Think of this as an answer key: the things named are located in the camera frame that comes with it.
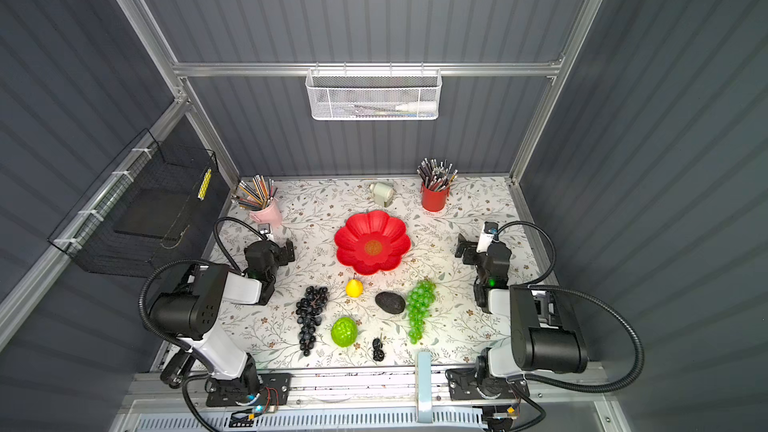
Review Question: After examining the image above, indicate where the coloured pencils bundle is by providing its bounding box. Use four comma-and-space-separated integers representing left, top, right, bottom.
231, 175, 277, 211

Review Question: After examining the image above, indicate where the white wire mesh basket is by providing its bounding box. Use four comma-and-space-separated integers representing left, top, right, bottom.
305, 69, 443, 121

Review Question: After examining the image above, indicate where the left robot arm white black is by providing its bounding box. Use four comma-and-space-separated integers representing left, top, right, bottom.
138, 239, 295, 406

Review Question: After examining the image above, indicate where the pens bundle in red cup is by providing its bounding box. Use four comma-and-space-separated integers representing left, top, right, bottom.
417, 158, 458, 192

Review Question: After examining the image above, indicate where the black wire wall basket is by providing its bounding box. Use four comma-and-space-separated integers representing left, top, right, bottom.
48, 134, 228, 278

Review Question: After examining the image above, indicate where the pink pencil cup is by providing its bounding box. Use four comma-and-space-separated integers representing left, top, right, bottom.
249, 198, 283, 229

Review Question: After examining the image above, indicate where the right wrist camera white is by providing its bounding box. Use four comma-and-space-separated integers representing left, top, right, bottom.
476, 221, 499, 254

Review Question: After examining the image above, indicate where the green fake custard apple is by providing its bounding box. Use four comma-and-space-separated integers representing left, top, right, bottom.
331, 317, 358, 348

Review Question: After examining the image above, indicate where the red flower-shaped fruit bowl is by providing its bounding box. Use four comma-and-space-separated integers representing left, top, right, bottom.
334, 210, 412, 276

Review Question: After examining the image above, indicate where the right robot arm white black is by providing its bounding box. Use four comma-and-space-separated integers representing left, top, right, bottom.
446, 233, 589, 400

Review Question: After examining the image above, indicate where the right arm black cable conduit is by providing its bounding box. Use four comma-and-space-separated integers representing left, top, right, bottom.
494, 220, 646, 395

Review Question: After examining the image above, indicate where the white pencil sharpener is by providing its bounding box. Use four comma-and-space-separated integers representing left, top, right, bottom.
369, 182, 395, 207

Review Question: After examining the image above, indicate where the green fake grape bunch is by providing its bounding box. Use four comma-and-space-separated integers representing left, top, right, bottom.
406, 280, 436, 344

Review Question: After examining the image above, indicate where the yellow tag on basket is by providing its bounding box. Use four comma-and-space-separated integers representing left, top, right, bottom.
197, 168, 212, 201

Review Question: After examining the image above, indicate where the red pen cup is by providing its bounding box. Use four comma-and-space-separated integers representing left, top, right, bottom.
421, 185, 450, 213

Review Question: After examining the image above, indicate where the light blue rail bracket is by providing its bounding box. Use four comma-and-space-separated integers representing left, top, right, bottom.
415, 351, 433, 424

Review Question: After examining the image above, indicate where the dark fake avocado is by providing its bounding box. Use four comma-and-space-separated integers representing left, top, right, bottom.
375, 291, 406, 315

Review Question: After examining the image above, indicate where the dark purple fake grape bunch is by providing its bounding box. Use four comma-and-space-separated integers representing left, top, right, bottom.
295, 286, 329, 357

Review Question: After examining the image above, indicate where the yellow fake pear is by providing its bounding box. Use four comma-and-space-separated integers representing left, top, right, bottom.
345, 279, 364, 298

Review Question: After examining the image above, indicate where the small dark grape cluster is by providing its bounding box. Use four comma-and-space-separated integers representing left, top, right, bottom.
372, 337, 385, 362

